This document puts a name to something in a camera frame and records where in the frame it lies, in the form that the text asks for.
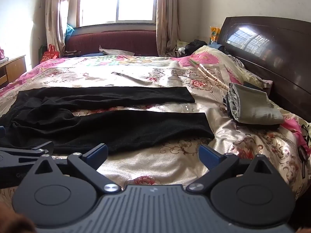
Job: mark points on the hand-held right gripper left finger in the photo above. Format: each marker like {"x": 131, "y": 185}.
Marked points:
{"x": 95, "y": 152}

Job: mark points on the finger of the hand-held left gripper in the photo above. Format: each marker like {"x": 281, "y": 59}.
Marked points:
{"x": 2, "y": 131}
{"x": 29, "y": 152}

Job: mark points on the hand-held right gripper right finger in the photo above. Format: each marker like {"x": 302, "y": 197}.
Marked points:
{"x": 207, "y": 155}

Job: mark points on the black pants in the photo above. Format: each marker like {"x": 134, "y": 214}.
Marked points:
{"x": 102, "y": 126}

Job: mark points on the person's left forearm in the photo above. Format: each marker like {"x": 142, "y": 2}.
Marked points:
{"x": 14, "y": 219}

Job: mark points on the wooden cabinet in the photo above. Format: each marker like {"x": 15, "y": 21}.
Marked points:
{"x": 15, "y": 69}

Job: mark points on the folded grey cloth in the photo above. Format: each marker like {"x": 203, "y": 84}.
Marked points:
{"x": 255, "y": 104}

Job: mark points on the red bag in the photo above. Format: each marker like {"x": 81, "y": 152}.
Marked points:
{"x": 49, "y": 54}

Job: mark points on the floral satin bedspread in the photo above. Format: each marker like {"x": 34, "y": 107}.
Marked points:
{"x": 150, "y": 72}

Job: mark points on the grey pillow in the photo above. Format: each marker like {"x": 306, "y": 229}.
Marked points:
{"x": 116, "y": 51}

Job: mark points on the black bag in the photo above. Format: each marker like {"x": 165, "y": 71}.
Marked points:
{"x": 195, "y": 47}

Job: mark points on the maroon sofa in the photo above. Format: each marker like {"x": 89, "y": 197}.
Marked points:
{"x": 116, "y": 41}

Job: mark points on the dark wooden headboard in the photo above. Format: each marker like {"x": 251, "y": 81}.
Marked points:
{"x": 279, "y": 60}

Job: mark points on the yellow packet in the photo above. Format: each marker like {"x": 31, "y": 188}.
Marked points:
{"x": 214, "y": 35}

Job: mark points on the teal plastic bag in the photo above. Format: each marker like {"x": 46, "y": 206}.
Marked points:
{"x": 70, "y": 31}

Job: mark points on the beige curtain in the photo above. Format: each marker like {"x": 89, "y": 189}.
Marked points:
{"x": 57, "y": 17}
{"x": 167, "y": 17}

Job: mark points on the window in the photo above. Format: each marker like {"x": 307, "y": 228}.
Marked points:
{"x": 116, "y": 0}

